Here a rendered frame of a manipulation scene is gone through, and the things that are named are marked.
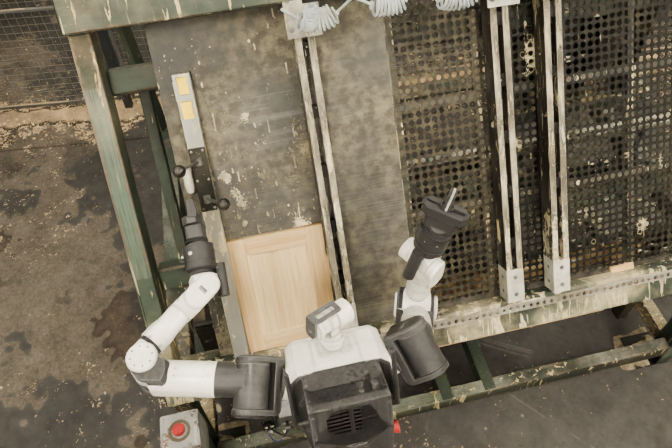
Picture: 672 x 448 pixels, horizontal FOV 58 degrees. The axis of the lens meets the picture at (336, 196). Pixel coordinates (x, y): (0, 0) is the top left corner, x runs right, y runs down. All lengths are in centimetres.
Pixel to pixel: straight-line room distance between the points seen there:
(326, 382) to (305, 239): 60
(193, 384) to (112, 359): 173
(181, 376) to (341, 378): 40
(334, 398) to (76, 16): 119
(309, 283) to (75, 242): 204
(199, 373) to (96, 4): 100
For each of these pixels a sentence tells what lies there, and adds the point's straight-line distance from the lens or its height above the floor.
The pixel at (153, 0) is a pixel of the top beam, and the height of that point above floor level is 191.
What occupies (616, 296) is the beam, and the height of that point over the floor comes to 84.
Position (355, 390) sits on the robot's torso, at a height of 141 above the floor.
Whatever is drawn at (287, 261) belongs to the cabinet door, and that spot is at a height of 114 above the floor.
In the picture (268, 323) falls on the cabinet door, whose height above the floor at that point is 97.
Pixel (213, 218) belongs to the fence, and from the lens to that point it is 192.
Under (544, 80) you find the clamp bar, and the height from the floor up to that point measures 155.
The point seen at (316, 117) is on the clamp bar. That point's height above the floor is 156.
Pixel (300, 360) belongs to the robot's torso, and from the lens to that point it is 159.
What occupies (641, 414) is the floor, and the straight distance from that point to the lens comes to 325.
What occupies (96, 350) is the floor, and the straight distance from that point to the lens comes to 337.
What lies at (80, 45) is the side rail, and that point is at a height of 181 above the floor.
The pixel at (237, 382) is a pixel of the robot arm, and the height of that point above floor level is 135.
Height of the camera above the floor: 279
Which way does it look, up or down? 50 degrees down
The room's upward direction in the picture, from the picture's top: 3 degrees counter-clockwise
